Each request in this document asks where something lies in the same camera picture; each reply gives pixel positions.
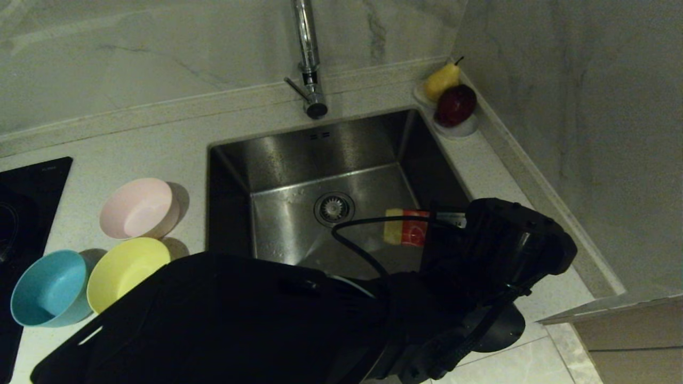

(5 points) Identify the orange white dish soap bottle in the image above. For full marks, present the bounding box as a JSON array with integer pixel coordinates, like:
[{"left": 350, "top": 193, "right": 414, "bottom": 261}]
[{"left": 384, "top": 208, "right": 469, "bottom": 247}]

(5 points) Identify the stainless steel sink basin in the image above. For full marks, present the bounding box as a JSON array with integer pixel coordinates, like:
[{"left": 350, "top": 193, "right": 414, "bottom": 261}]
[{"left": 205, "top": 109, "right": 471, "bottom": 278}]

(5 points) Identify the chrome faucet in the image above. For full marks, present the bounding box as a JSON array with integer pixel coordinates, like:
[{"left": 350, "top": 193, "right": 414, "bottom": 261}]
[{"left": 283, "top": 0, "right": 329, "bottom": 119}]

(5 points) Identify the small white fruit dish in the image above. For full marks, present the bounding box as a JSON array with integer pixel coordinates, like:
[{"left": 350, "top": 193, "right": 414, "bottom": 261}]
[{"left": 411, "top": 80, "right": 480, "bottom": 139}]

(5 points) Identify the dark red apple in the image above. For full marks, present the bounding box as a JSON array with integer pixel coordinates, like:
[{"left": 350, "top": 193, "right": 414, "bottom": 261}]
[{"left": 434, "top": 84, "right": 478, "bottom": 128}]

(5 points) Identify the round metal drain strainer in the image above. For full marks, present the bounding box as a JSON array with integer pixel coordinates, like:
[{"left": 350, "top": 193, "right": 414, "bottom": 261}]
[{"left": 313, "top": 191, "right": 356, "bottom": 229}]

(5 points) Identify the yellow pear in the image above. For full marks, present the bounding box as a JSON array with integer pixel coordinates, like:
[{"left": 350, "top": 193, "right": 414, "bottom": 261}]
[{"left": 424, "top": 57, "right": 464, "bottom": 103}]

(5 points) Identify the beige wooden cabinet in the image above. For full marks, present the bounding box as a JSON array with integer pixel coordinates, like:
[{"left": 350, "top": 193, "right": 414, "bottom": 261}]
[{"left": 571, "top": 299, "right": 683, "bottom": 384}]

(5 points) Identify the pink plastic bowl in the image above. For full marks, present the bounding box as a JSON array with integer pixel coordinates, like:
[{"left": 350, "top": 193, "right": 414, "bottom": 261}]
[{"left": 99, "top": 178, "right": 181, "bottom": 241}]

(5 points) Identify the yellow plastic bowl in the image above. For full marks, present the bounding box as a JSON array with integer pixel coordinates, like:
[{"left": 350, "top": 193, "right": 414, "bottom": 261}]
[{"left": 86, "top": 237, "right": 172, "bottom": 314}]

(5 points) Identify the blue plastic bowl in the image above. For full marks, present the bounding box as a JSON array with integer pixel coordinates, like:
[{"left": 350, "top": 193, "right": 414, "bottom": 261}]
[{"left": 10, "top": 250, "right": 92, "bottom": 327}]

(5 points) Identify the black induction cooktop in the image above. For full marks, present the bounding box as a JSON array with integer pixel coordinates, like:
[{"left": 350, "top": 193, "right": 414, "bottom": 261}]
[{"left": 0, "top": 156, "right": 73, "bottom": 384}]

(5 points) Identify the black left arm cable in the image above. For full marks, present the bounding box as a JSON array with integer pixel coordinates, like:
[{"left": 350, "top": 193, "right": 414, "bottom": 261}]
[{"left": 331, "top": 215, "right": 465, "bottom": 283}]

